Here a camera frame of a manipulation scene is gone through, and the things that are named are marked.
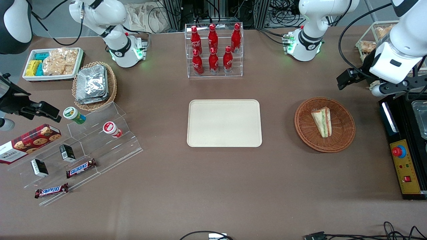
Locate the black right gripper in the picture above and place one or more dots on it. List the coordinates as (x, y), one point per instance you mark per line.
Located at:
(11, 100)

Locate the black control box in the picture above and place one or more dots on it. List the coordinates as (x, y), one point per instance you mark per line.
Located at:
(408, 133)

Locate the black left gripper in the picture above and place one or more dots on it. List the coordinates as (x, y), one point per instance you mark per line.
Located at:
(366, 67)

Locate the red emergency stop button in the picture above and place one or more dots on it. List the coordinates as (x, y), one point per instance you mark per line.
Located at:
(398, 151)

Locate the teal snack pack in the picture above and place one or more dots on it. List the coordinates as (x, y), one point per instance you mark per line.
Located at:
(42, 56)
(39, 70)

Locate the small white device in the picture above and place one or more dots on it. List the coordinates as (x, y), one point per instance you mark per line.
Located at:
(217, 236)

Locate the beige cloth bag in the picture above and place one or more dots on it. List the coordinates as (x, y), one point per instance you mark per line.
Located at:
(143, 16)

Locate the aluminium frame structure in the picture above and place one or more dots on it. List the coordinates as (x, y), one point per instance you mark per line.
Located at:
(173, 13)

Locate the red lidded cup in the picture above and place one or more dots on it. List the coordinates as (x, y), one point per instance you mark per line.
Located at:
(111, 129)

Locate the white rectangular snack tray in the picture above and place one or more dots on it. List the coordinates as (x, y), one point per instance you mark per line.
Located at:
(30, 53)

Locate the brown wicker basket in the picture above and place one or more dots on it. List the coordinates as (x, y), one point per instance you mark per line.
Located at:
(307, 126)

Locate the light wicker basket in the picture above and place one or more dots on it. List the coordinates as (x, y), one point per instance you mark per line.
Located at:
(111, 86)

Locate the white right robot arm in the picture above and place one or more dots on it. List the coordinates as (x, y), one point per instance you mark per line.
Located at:
(116, 43)

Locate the red Walkers cookie box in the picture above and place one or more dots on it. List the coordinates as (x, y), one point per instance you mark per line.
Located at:
(30, 141)

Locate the clear acrylic bottle rack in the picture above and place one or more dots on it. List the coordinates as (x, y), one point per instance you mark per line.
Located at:
(240, 63)

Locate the stack of silver foil packs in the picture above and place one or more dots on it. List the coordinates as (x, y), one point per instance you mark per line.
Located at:
(91, 85)

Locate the beige plastic tray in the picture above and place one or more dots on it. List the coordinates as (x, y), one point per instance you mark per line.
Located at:
(224, 123)

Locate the clear bag of pastry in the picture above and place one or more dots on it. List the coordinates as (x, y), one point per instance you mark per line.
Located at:
(367, 46)
(383, 31)

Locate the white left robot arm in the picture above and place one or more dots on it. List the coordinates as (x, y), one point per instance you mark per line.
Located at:
(310, 31)

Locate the yellow snack pack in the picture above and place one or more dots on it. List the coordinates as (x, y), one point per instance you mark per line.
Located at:
(32, 67)

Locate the clear plastic container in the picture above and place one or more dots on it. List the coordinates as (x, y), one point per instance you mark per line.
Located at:
(421, 116)

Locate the small black box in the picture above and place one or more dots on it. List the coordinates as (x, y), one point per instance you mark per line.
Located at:
(39, 167)
(67, 152)

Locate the clear acrylic stepped display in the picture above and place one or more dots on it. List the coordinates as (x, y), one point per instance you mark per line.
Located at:
(110, 153)

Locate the clear bag of crackers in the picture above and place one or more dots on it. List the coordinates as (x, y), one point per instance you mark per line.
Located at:
(60, 61)

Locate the Snickers chocolate bar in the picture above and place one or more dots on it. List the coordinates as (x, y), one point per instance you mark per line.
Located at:
(51, 190)
(81, 168)

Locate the red Coca-Cola bottle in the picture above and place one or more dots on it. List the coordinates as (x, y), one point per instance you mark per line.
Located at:
(194, 38)
(197, 65)
(214, 63)
(212, 36)
(236, 38)
(228, 61)

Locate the triangle sandwich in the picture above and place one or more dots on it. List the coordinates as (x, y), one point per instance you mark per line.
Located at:
(323, 121)

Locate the green lidded cup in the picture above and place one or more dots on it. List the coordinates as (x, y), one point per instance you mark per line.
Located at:
(74, 115)

